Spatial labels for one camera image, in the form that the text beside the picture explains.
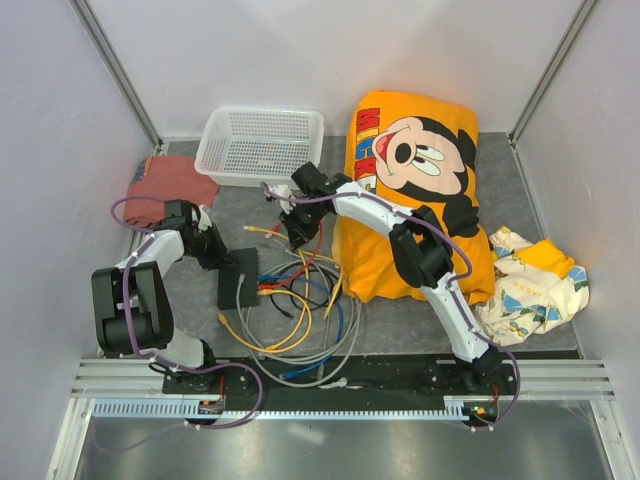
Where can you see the folded red shirt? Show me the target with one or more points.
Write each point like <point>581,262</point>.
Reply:
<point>167,177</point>

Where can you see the orange Mickey Mouse shirt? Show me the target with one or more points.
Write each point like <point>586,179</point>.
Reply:
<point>413,150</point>

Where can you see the white plastic basket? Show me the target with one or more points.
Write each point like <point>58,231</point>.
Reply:
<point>246,146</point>

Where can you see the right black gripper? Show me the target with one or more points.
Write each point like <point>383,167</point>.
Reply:
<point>299,234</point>

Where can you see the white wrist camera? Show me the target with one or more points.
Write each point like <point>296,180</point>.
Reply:
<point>281,193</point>
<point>201,214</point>

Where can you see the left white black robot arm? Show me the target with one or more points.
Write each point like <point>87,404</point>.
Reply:
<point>132,311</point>

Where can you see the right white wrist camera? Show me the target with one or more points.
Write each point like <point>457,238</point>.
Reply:
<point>281,193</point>

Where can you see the grey slotted cable duct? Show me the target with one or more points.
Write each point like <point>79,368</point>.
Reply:
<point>196,409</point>

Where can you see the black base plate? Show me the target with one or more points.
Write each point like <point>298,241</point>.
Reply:
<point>429,375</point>

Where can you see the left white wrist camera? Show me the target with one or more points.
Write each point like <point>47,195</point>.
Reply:
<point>201,214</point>

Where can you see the cream patterned cloth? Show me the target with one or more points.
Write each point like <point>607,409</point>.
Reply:
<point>537,288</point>

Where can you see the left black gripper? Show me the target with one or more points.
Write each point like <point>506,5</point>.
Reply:
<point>220,256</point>

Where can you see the black network switch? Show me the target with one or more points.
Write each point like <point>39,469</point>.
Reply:
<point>238,280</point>

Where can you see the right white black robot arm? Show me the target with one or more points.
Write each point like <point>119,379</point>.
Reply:
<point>422,254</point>

